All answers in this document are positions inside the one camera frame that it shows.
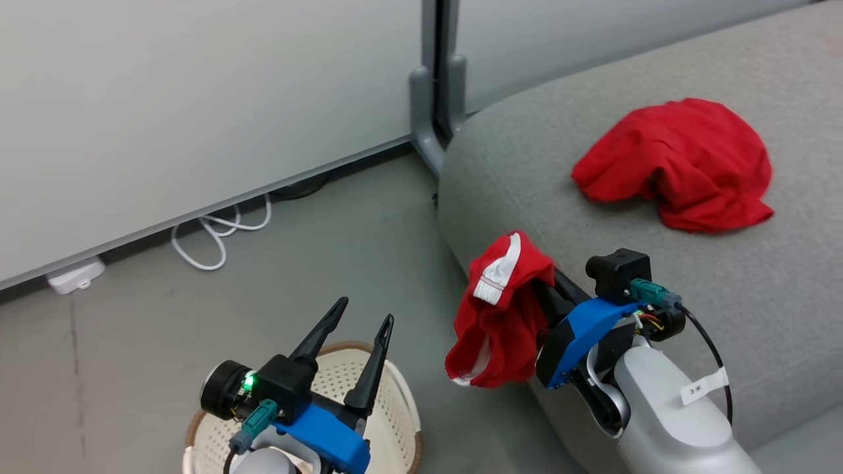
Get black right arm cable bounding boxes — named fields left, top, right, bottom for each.
left=630, top=278, right=734, bottom=426

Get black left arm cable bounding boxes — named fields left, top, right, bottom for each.
left=224, top=398, right=281, bottom=474

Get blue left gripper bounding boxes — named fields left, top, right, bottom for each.
left=273, top=296, right=395, bottom=474

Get narrow white partition panel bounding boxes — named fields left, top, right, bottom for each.
left=457, top=0, right=812, bottom=114

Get red and white shirt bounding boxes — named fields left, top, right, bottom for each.
left=570, top=97, right=776, bottom=235

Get grey fabric sofa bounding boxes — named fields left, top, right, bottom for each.
left=437, top=0, right=843, bottom=474

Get grey partition foot post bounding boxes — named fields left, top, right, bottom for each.
left=448, top=54, right=469, bottom=136
left=409, top=65, right=450, bottom=177

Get wide white partition panel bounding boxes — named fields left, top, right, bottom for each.
left=0, top=0, right=439, bottom=292

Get red shorts with white trim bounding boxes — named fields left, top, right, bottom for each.
left=445, top=230, right=558, bottom=390

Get cream perforated laundry basket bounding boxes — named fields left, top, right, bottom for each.
left=182, top=340, right=424, bottom=474

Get looped white floor cable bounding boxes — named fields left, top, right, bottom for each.
left=171, top=194, right=273, bottom=273

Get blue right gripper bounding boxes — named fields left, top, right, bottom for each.
left=531, top=267, right=643, bottom=390

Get white power adapter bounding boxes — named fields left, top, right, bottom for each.
left=45, top=256, right=107, bottom=296

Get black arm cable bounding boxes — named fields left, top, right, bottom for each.
left=224, top=398, right=281, bottom=474
left=630, top=278, right=734, bottom=426

